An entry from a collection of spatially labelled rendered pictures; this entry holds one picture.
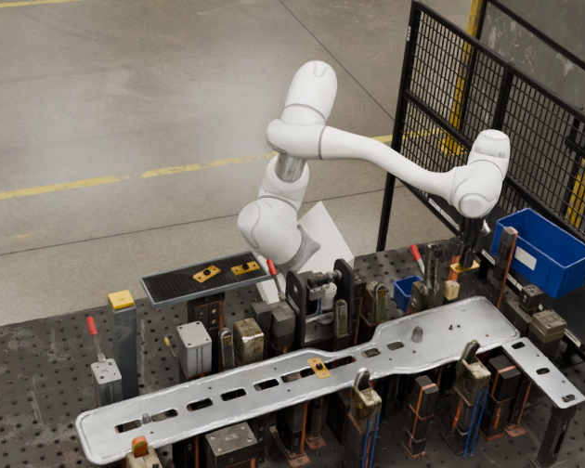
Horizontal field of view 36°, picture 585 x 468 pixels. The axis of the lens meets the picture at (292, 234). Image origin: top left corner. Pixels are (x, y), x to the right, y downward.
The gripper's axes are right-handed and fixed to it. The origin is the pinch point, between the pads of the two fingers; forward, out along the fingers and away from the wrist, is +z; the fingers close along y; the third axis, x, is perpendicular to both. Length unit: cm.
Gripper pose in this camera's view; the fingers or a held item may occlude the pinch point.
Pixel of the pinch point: (467, 255)
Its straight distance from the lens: 268.5
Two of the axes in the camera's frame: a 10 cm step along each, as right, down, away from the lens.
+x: 9.0, -2.1, 3.9
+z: -0.6, 8.1, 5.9
